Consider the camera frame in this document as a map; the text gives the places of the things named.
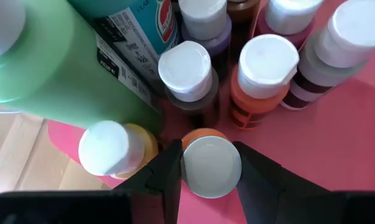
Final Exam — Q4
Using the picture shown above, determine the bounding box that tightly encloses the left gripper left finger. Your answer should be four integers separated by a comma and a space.
114, 139, 183, 224

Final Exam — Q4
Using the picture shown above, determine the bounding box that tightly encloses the magenta paint bottle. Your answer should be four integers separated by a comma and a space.
254, 0, 325, 50

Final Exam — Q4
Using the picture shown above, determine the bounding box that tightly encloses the small rust brown paint bottle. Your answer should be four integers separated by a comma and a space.
226, 0, 262, 63

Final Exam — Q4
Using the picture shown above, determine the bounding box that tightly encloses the large green paint bottle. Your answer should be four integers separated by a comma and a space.
0, 0, 163, 131

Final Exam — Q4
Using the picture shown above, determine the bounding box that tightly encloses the small grey paint bottle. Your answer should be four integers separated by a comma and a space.
280, 0, 375, 111

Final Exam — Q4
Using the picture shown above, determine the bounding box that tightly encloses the small purple paint bottle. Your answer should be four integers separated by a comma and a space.
177, 0, 233, 80

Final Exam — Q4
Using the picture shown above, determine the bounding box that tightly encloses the small dark brown paint bottle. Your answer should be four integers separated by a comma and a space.
157, 40, 221, 128

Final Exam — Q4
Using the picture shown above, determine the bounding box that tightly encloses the red-orange paint bottle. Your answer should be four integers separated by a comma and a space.
229, 33, 300, 130

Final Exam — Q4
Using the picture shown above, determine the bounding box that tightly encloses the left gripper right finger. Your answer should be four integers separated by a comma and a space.
233, 141, 346, 224

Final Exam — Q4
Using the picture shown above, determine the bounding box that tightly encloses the teal paint bottle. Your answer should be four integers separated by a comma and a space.
67, 0, 181, 110

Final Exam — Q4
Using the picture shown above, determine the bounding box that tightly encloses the orange paint bottle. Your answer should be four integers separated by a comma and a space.
180, 128, 243, 199

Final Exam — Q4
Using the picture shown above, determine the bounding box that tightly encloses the pink translucent plastic bin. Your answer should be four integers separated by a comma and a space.
47, 0, 375, 224

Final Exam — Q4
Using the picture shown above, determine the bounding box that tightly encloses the yellow ochre paint bottle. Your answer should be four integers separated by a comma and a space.
78, 120, 159, 180

